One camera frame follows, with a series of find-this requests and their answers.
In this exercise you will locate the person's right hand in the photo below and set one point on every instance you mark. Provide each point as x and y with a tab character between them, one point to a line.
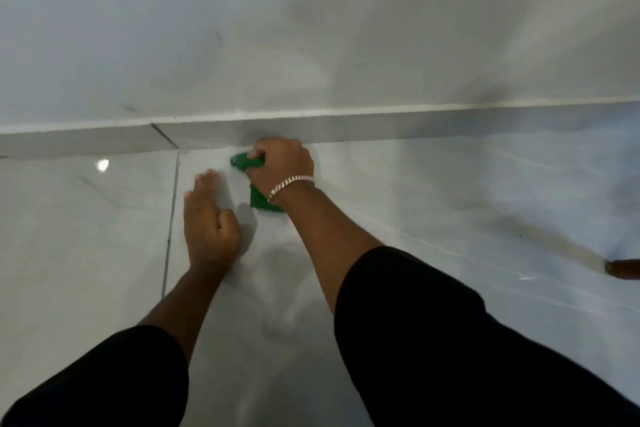
282	161

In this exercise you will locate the person's left hand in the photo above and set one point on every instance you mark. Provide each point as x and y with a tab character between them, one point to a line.
206	229

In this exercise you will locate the person's left thumb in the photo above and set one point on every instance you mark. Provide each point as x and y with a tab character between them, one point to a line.
229	226

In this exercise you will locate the person's right fingers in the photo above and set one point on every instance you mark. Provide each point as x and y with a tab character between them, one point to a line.
256	154

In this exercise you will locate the green scrub brush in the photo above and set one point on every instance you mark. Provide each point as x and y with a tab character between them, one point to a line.
257	201

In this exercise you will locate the person's left forearm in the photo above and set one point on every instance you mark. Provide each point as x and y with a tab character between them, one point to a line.
185	304

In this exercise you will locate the person's right forearm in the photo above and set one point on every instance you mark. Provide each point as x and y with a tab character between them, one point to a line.
320	236

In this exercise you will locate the white tile baseboard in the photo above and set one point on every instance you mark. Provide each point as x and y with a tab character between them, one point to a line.
320	126

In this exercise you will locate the brown wooden furniture leg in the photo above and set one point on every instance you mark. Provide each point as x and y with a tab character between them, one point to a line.
623	269

